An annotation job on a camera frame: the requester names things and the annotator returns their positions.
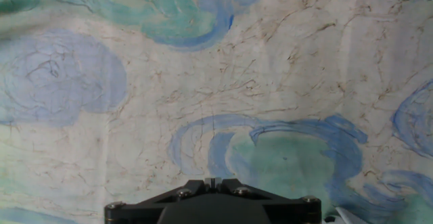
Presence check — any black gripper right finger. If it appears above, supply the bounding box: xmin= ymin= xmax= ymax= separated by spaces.
xmin=213 ymin=178 xmax=322 ymax=224

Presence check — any painted landscape tablecloth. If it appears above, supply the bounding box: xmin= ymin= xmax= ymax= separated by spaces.
xmin=0 ymin=0 xmax=433 ymax=224

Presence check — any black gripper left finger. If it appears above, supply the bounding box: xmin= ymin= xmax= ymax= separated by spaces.
xmin=104 ymin=178 xmax=214 ymax=224

